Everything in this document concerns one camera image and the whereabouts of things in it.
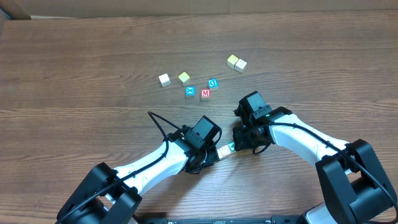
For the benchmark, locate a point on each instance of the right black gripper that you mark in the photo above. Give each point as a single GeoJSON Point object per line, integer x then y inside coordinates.
{"type": "Point", "coordinates": [240, 142]}

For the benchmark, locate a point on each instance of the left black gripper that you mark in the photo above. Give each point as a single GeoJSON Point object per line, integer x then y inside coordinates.
{"type": "Point", "coordinates": [210, 156]}

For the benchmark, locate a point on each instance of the red letter Y block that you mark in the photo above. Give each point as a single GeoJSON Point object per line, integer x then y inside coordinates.
{"type": "Point", "coordinates": [224, 152]}

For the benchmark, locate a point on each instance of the green letter V block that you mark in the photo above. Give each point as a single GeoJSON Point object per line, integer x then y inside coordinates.
{"type": "Point", "coordinates": [231, 146]}

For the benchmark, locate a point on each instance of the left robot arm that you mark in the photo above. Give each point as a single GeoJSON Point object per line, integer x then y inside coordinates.
{"type": "Point", "coordinates": [109, 195]}

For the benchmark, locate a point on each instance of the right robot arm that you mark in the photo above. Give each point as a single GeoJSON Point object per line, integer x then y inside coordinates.
{"type": "Point", "coordinates": [354, 184]}

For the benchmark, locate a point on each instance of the red letter M block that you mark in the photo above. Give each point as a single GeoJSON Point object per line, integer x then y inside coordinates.
{"type": "Point", "coordinates": [205, 94]}

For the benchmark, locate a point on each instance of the blue letter D block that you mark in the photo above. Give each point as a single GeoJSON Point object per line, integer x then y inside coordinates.
{"type": "Point", "coordinates": [213, 84]}

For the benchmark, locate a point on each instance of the blue letter X block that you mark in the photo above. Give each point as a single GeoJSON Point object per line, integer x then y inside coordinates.
{"type": "Point", "coordinates": [190, 91]}

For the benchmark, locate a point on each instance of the plain block far right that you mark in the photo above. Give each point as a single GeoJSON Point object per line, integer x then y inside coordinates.
{"type": "Point", "coordinates": [240, 65]}

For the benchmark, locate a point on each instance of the plain block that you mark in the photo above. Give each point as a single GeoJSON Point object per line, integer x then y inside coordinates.
{"type": "Point", "coordinates": [240, 65]}
{"type": "Point", "coordinates": [164, 79]}

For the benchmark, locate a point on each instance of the yellow block far right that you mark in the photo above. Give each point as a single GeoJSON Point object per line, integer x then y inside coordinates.
{"type": "Point", "coordinates": [231, 61]}

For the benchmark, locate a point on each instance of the yellow block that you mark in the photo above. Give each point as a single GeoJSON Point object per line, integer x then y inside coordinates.
{"type": "Point", "coordinates": [231, 61]}
{"type": "Point", "coordinates": [184, 78]}

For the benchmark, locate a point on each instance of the yellow block centre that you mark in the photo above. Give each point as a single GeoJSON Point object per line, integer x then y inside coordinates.
{"type": "Point", "coordinates": [184, 78]}

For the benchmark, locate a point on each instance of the plain block upper left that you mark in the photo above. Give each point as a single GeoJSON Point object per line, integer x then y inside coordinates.
{"type": "Point", "coordinates": [164, 79]}

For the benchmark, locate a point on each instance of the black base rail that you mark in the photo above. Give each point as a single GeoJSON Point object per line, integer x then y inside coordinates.
{"type": "Point", "coordinates": [275, 219]}

